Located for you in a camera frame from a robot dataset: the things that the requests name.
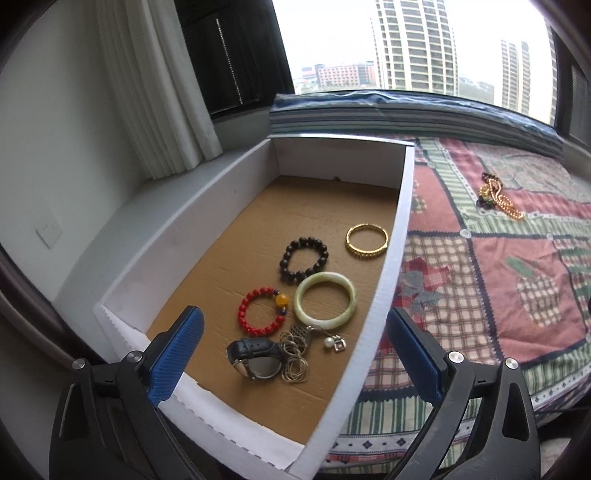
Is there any black wrist watch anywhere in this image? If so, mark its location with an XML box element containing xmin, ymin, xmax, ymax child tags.
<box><xmin>226</xmin><ymin>337</ymin><xmax>284</xmax><ymax>380</ymax></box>

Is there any silver ring bundle pendant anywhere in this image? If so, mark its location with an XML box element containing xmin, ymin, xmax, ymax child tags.
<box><xmin>280</xmin><ymin>325</ymin><xmax>311</xmax><ymax>384</ymax></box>

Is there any gold bangle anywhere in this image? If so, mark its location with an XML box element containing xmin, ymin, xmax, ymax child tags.
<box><xmin>345</xmin><ymin>223</ymin><xmax>390</xmax><ymax>259</ymax></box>

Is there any red bead bracelet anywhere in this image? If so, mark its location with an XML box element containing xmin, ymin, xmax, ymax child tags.
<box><xmin>236</xmin><ymin>286</ymin><xmax>291</xmax><ymax>338</ymax></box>

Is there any pale green jade bangle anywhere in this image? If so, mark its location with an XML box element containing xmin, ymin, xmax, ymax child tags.
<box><xmin>294</xmin><ymin>272</ymin><xmax>358</xmax><ymax>330</ymax></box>

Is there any black bead bracelet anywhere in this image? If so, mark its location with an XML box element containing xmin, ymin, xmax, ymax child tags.
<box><xmin>278</xmin><ymin>236</ymin><xmax>331</xmax><ymax>284</ymax></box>

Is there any pearl square charm earring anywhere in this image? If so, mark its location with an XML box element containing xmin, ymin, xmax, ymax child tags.
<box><xmin>318</xmin><ymin>328</ymin><xmax>346</xmax><ymax>353</ymax></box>

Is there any patchwork plaid quilt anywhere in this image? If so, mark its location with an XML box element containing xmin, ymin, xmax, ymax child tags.
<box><xmin>317</xmin><ymin>135</ymin><xmax>591</xmax><ymax>474</ymax></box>

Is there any gold floral brooch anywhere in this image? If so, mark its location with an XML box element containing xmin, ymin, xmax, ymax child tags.
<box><xmin>478</xmin><ymin>184</ymin><xmax>492</xmax><ymax>202</ymax></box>

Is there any white cardboard box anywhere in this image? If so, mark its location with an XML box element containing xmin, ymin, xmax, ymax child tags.
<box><xmin>94</xmin><ymin>135</ymin><xmax>415</xmax><ymax>479</ymax></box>

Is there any striped blue folded mattress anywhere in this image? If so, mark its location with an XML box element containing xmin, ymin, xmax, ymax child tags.
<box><xmin>270</xmin><ymin>90</ymin><xmax>563</xmax><ymax>161</ymax></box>

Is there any white curtain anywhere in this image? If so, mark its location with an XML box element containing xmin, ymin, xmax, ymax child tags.
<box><xmin>96</xmin><ymin>1</ymin><xmax>223</xmax><ymax>180</ymax></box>

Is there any white wall socket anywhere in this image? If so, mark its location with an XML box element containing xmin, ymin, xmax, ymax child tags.
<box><xmin>35</xmin><ymin>217</ymin><xmax>63</xmax><ymax>249</ymax></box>

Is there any gold bead necklace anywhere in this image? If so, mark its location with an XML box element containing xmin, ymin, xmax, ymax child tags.
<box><xmin>486</xmin><ymin>178</ymin><xmax>528</xmax><ymax>222</ymax></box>

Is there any black window frame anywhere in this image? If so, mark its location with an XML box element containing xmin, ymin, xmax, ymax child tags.
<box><xmin>174</xmin><ymin>0</ymin><xmax>294</xmax><ymax>119</ymax></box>

